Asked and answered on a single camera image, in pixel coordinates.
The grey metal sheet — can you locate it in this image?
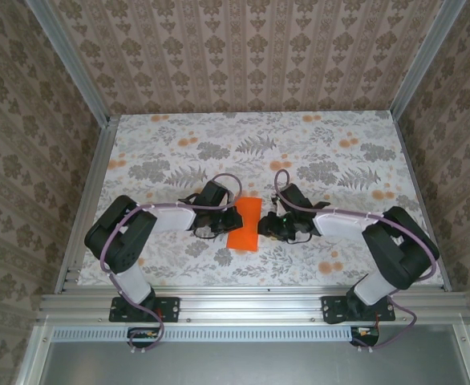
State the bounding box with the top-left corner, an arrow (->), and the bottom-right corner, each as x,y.
16,324 -> 470,385

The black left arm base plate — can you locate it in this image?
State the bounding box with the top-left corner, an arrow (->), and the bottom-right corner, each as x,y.
109,295 -> 181,323

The aluminium table side rail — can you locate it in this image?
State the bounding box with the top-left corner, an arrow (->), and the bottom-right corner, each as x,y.
56,115 -> 120,294

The floral patterned tablecloth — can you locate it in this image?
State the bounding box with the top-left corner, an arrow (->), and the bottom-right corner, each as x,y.
76,111 -> 447,288

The aluminium frame cross rail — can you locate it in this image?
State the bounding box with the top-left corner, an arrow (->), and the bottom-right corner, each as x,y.
36,291 -> 470,326

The aluminium frame post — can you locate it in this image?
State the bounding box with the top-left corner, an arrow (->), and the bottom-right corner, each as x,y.
26,0 -> 112,126
390,0 -> 467,118

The black connector board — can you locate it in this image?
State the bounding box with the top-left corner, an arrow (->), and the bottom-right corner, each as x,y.
128,327 -> 160,348
350,326 -> 381,348

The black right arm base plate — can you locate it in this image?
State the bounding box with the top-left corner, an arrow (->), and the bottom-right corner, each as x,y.
322,295 -> 396,325

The white slotted cable duct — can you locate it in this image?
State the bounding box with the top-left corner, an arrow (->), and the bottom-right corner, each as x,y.
52,325 -> 355,342

